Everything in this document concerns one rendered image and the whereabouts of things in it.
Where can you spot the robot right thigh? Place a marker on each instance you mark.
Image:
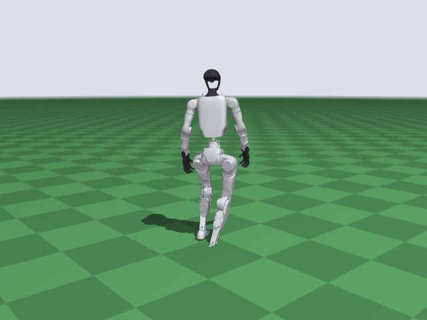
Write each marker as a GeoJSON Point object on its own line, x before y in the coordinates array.
{"type": "Point", "coordinates": [230, 166]}

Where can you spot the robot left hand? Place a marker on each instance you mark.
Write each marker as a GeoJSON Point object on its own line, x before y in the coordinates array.
{"type": "Point", "coordinates": [186, 163]}

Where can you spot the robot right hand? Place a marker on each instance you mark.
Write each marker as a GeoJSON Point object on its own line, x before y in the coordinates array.
{"type": "Point", "coordinates": [246, 157]}

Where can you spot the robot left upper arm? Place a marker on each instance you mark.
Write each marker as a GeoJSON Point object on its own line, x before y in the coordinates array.
{"type": "Point", "coordinates": [190, 112]}

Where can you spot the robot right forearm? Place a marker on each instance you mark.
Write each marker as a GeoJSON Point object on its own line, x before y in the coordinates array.
{"type": "Point", "coordinates": [243, 139]}

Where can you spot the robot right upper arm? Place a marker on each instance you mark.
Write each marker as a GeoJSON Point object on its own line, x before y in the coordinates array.
{"type": "Point", "coordinates": [233, 104]}

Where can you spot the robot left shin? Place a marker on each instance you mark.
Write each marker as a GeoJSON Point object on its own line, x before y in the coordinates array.
{"type": "Point", "coordinates": [204, 208]}

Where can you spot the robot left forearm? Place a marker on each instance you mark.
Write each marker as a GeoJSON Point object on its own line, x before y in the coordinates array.
{"type": "Point", "coordinates": [185, 143]}

